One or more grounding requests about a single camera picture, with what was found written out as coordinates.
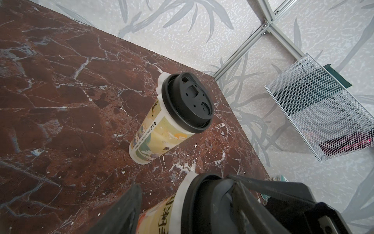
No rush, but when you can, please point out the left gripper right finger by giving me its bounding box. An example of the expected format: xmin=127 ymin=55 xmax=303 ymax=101
xmin=231 ymin=182 xmax=289 ymax=234

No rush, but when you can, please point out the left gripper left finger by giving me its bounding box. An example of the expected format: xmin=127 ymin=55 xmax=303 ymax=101
xmin=87 ymin=184 xmax=142 ymax=234

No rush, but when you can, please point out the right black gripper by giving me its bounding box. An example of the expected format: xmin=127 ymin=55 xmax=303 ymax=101
xmin=228 ymin=175 xmax=351 ymax=234

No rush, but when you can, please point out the black cup lid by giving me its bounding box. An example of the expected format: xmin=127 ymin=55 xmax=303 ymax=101
xmin=161 ymin=72 xmax=214 ymax=134
xmin=180 ymin=173 xmax=239 ymax=234

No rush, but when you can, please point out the round leak-proof paper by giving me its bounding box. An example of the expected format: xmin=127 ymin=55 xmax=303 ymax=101
xmin=168 ymin=172 xmax=198 ymax=234
xmin=156 ymin=72 xmax=171 ymax=95

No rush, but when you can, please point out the milk tea paper cup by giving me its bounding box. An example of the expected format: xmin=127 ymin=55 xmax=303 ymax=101
xmin=129 ymin=71 xmax=215 ymax=165

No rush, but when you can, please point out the dark green card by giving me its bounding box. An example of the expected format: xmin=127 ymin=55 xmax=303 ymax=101
xmin=324 ymin=64 xmax=352 ymax=88

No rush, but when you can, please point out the white mesh wall basket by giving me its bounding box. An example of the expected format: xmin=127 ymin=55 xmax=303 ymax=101
xmin=265 ymin=54 xmax=374 ymax=162

